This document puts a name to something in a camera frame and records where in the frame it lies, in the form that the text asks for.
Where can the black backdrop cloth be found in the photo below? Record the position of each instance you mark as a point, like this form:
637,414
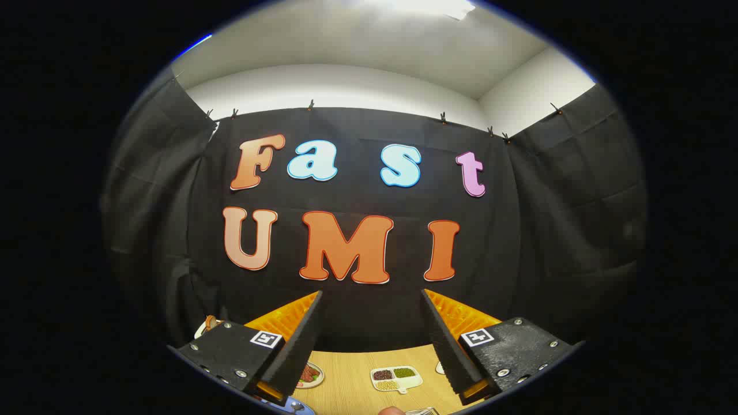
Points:
519,230

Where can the row of small cloth clips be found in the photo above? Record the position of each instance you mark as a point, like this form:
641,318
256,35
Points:
311,105

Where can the pile of green beans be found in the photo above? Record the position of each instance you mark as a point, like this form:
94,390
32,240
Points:
403,372

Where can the brown toast slice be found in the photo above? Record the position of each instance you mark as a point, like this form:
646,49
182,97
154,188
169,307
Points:
212,321

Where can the white round food plate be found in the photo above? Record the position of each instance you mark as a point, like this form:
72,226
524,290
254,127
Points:
317,380

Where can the blue round plate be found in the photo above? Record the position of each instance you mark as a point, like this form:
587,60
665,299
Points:
285,408

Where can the small white coaster dish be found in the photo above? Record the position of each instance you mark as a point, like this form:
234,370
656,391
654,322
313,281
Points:
440,368

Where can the brown fried meat pieces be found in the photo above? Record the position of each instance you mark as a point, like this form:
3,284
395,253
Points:
308,373

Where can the pile of yellow soybeans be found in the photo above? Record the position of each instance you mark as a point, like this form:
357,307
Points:
387,385

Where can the pile of dark red beans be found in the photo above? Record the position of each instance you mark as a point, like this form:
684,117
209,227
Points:
383,374

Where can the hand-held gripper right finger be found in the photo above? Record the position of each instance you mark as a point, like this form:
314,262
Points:
447,346

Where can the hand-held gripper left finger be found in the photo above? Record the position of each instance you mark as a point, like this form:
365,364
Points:
300,346

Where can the white divided tray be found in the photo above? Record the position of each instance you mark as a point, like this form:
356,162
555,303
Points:
412,383

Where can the cream white toaster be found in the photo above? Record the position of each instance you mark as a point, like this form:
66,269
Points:
199,331

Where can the metal cutlery drainer basket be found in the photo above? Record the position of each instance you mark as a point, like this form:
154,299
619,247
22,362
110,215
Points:
424,411

